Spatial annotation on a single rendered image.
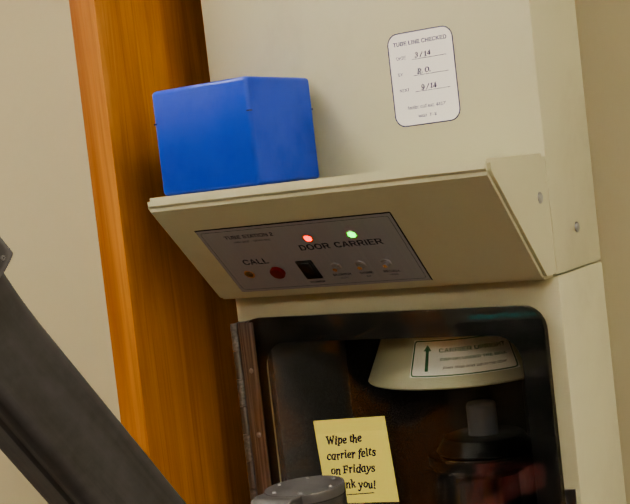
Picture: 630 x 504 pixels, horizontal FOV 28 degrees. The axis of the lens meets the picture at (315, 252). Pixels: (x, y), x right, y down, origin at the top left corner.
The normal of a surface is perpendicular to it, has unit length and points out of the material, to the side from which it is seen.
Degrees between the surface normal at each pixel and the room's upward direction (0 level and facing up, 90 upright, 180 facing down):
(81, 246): 90
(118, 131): 90
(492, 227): 135
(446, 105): 90
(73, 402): 87
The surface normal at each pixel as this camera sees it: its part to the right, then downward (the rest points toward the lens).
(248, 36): -0.51, 0.11
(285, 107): 0.85, -0.07
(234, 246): -0.29, 0.78
